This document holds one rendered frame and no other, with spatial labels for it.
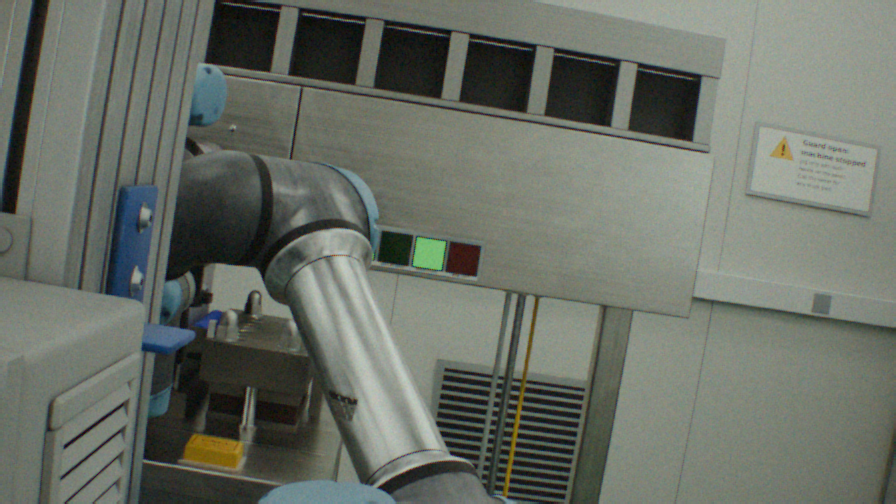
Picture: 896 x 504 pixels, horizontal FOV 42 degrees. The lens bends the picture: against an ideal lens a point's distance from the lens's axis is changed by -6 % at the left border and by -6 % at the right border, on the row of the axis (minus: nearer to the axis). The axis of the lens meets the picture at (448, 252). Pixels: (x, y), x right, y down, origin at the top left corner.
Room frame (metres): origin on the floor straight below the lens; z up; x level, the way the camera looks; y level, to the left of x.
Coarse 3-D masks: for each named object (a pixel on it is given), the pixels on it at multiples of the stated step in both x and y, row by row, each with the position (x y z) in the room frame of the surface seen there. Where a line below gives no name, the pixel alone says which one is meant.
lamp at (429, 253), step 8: (424, 240) 2.13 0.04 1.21; (432, 240) 2.13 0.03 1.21; (416, 248) 2.13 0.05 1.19; (424, 248) 2.13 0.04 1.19; (432, 248) 2.13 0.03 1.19; (440, 248) 2.13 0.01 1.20; (416, 256) 2.13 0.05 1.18; (424, 256) 2.13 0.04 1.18; (432, 256) 2.13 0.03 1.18; (440, 256) 2.13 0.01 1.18; (416, 264) 2.13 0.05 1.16; (424, 264) 2.13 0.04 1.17; (432, 264) 2.13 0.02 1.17; (440, 264) 2.13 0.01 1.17
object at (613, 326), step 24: (600, 312) 2.35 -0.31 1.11; (624, 312) 2.32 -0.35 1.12; (600, 336) 2.32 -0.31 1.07; (624, 336) 2.32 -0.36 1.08; (600, 360) 2.32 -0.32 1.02; (624, 360) 2.32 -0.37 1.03; (600, 384) 2.32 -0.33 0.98; (600, 408) 2.32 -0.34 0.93; (600, 432) 2.32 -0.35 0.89; (576, 456) 2.33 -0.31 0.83; (600, 456) 2.32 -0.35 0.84; (576, 480) 2.32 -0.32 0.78; (600, 480) 2.32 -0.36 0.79
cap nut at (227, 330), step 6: (228, 312) 1.78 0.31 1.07; (234, 312) 1.79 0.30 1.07; (222, 318) 1.78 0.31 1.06; (228, 318) 1.78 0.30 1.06; (234, 318) 1.78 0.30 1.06; (222, 324) 1.78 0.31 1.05; (228, 324) 1.78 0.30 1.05; (234, 324) 1.78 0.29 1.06; (222, 330) 1.78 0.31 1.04; (228, 330) 1.78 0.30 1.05; (234, 330) 1.78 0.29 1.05; (216, 336) 1.79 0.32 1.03; (222, 336) 1.78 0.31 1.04; (228, 336) 1.78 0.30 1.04; (234, 336) 1.78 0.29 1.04
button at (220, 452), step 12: (192, 444) 1.54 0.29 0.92; (204, 444) 1.55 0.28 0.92; (216, 444) 1.56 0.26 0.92; (228, 444) 1.57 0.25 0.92; (240, 444) 1.59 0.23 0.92; (192, 456) 1.53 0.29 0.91; (204, 456) 1.53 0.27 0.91; (216, 456) 1.53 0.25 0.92; (228, 456) 1.53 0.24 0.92; (240, 456) 1.58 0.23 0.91
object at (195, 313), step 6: (210, 264) 1.98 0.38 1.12; (210, 270) 1.99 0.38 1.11; (210, 276) 2.00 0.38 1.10; (204, 282) 1.94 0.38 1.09; (210, 282) 2.01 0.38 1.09; (210, 288) 2.02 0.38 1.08; (204, 306) 1.98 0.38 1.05; (192, 312) 1.85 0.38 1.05; (198, 312) 1.92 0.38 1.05; (204, 312) 1.99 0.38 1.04; (192, 318) 1.86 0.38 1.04; (198, 318) 1.93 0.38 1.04; (192, 324) 1.87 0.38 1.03
